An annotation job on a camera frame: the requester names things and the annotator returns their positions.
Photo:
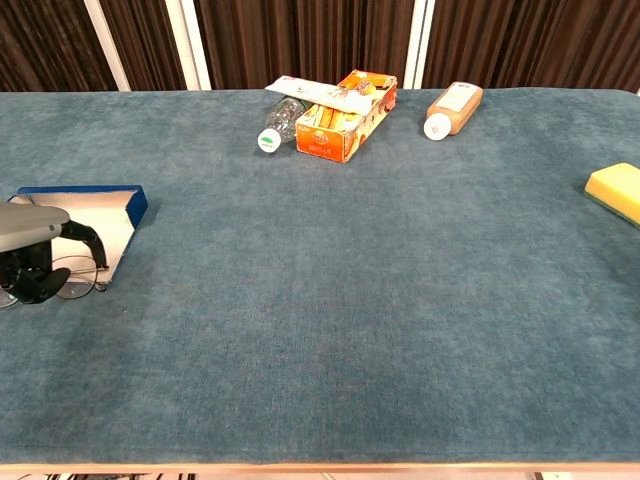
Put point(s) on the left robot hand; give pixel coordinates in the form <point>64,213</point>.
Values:
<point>25,227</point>

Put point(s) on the black wire-frame eyeglasses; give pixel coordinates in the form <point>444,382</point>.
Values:
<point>80,287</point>

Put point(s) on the blue glasses case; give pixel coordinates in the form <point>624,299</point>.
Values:
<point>115,220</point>

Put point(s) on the clear plastic bottle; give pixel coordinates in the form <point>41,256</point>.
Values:
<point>282,122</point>

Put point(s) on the teal table cloth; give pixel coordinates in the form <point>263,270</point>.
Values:
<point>320,300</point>

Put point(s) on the orange carton box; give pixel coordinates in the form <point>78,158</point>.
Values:
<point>325,140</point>

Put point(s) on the white toothpaste box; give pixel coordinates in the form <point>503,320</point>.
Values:
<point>320,95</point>

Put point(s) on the dark brown pleated curtain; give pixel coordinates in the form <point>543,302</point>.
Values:
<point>300,40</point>

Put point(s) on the brown bottle white cap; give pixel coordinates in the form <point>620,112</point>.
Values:
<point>457,107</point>

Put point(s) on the yellow sponge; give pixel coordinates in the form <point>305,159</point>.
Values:
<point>617,190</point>

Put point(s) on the white frame post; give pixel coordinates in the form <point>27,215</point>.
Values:
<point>419,45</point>
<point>107,45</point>
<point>189,45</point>

